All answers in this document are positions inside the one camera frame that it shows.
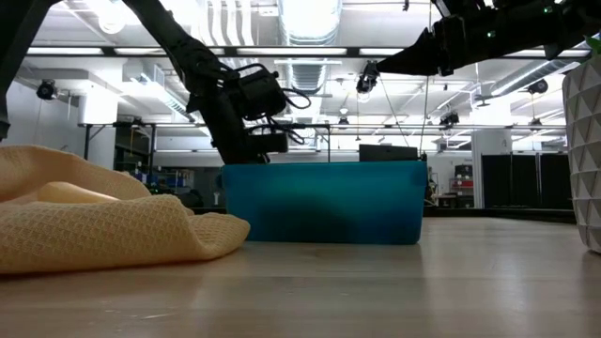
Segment succulent in white patterned pot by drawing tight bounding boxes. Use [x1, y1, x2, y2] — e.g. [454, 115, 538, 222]
[562, 35, 601, 254]

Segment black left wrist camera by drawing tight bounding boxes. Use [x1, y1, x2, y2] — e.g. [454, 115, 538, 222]
[233, 64, 288, 121]

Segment orange-yellow banana toy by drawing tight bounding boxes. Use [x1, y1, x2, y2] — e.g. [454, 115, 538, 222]
[36, 181, 121, 206]

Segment blue plastic tupperware container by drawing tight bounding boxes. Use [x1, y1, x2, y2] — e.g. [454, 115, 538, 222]
[220, 160, 429, 246]

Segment black metal rack frame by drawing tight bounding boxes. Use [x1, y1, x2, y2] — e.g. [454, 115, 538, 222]
[77, 121, 332, 165]

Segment black monitor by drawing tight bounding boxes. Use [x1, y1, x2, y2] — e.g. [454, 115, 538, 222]
[359, 144, 420, 163]

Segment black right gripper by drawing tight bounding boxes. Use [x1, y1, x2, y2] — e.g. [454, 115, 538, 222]
[375, 11, 487, 78]

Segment storage shelf with red boxes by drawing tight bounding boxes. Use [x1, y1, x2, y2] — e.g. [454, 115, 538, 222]
[448, 163, 475, 208]

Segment yellow waffle cloth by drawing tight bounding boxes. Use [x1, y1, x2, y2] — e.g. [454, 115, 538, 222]
[0, 144, 252, 276]

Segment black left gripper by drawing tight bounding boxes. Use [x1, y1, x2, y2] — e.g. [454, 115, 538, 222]
[201, 93, 290, 165]

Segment black partition panels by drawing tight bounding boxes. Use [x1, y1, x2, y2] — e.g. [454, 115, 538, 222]
[481, 152, 572, 210]

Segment silver ventilation duct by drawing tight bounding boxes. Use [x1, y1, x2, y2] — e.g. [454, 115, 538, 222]
[276, 0, 344, 95]

